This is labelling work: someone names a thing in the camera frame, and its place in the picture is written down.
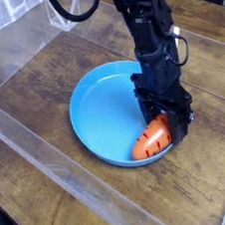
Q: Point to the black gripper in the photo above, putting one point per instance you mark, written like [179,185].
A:
[158,89]

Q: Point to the orange toy carrot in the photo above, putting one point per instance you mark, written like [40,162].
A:
[154,139]

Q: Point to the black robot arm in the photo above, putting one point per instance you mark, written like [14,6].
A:
[149,22]

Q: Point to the blue round tray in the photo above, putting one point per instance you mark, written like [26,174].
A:
[106,116]

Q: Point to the clear acrylic enclosure wall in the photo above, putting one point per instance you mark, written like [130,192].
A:
[48,176]

